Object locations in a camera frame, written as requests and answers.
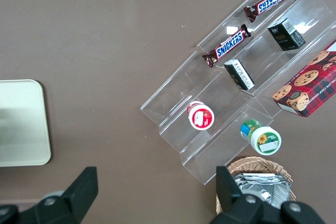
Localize red lid yogurt cup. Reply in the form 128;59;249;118
186;100;215;131

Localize clear acrylic stepped display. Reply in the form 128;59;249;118
140;0;336;185

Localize green lid sunflower cup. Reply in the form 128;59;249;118
240;119;282;156

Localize small black box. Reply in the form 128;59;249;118
223;59;256;91
267;18;307;51

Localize silver foil packs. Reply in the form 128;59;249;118
230;173;292;209

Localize cream rectangular tray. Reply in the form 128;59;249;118
0;79;52;167

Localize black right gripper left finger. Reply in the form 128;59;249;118
0;166;99;224

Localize light tan wicker basket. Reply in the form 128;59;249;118
215;156;297;216

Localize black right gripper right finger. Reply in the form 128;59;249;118
209;166;326;224

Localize red plaid cookie box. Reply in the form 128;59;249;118
272;39;336;118

